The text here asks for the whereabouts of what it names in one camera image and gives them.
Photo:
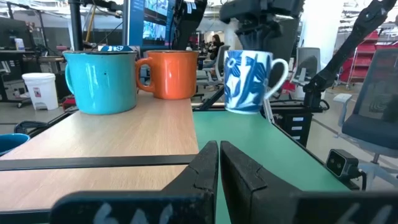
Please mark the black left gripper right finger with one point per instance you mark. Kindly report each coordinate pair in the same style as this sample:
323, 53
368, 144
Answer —
255, 199

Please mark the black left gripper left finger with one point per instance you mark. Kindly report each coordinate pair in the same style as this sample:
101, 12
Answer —
186, 199

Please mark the white mug blue floral print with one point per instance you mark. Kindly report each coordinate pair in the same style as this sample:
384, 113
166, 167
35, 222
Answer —
245, 84

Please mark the orange speckled mug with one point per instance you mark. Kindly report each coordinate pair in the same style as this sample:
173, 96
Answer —
172, 76

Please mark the teal enamel mug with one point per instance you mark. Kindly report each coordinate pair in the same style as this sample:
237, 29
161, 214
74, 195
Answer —
99, 84

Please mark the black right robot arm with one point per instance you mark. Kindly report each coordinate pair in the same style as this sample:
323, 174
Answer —
351, 40

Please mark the person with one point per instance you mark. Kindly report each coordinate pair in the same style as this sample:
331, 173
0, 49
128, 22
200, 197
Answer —
215, 46

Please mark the white office chair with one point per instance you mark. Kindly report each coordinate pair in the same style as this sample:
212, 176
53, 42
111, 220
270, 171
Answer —
222, 59

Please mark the grey office chair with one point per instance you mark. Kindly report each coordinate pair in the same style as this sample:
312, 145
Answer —
308, 62

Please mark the black drawer cabinet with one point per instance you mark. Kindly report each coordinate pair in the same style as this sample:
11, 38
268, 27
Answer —
295, 127

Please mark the wooden shelf riser black legs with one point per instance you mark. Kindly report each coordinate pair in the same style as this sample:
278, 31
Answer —
109, 137

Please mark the blue computer monitor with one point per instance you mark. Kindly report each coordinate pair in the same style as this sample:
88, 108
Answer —
149, 31

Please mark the red shelving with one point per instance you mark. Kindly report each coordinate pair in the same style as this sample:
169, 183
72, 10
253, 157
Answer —
363, 56

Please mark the blue-grey office chair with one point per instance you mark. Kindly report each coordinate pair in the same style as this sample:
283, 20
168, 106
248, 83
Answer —
373, 130

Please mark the white plastic bin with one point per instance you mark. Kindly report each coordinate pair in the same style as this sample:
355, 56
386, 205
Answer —
40, 93

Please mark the black pole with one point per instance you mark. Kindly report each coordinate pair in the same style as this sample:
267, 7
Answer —
76, 25

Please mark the black monitor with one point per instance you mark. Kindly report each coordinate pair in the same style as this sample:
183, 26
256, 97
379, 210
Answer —
12, 31

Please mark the black table-level camera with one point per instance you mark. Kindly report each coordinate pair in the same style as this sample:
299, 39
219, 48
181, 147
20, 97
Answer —
340, 161

